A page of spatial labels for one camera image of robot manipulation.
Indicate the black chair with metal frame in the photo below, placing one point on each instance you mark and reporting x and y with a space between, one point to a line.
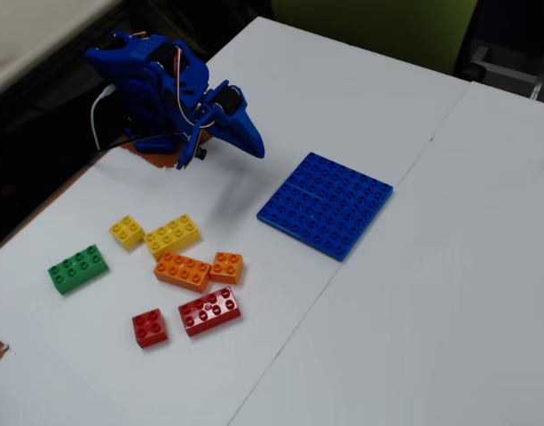
511 26

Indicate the orange 2x4 block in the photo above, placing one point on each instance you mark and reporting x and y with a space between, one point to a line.
183 271

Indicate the red 2x4 block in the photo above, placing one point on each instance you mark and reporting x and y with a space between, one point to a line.
209 311

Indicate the orange 2x2 block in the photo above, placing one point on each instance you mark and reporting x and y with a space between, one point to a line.
227 268

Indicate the yellow 2x4 block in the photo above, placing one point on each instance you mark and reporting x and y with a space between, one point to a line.
171 237

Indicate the yellow 2x2 block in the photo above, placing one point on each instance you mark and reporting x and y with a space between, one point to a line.
127 233

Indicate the green 2x4 block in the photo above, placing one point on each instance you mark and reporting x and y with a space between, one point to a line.
78 269

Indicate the blue 8x8 base plate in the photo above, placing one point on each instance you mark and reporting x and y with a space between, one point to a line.
325 206

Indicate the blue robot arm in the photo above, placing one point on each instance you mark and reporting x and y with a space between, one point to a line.
138 89

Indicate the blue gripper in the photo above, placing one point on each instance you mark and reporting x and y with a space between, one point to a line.
241 126

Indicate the red 2x2 block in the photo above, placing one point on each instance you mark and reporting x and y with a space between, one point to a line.
150 328

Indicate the white desk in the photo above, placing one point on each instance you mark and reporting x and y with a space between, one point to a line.
32 35

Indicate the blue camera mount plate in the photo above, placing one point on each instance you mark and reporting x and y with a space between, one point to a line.
189 146

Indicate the white paper table sheet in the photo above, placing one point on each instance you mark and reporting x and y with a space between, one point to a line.
76 390
431 333

